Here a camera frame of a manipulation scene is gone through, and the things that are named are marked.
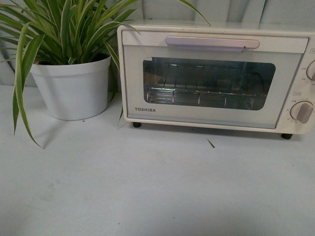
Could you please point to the lilac oven door handle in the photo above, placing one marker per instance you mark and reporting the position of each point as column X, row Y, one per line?
column 217, row 44

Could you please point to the left black oven foot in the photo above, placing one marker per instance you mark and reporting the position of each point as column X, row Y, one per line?
column 136, row 124

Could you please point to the black oven foot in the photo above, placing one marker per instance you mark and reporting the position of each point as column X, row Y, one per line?
column 286, row 136
column 136, row 124

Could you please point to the white Toshiba toaster oven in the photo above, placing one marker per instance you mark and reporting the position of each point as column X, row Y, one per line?
column 290, row 61

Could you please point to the right black oven foot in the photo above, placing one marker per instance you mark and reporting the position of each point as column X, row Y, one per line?
column 286, row 136

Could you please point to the lower beige oven knob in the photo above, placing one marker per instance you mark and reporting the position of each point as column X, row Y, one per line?
column 302, row 111

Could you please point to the beige oven knob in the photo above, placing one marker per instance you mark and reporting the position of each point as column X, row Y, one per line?
column 302, row 111
column 311, row 71

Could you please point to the upper beige oven knob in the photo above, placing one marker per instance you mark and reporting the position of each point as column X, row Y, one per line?
column 311, row 71

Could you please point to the small fallen leaf piece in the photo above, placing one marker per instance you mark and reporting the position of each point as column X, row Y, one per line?
column 211, row 143

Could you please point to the white plastic plant pot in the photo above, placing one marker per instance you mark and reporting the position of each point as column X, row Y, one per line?
column 74, row 92

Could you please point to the green striped spider plant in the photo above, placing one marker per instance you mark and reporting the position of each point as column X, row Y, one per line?
column 58, row 33

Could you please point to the wire oven rack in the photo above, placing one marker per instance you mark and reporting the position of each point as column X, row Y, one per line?
column 187, row 85

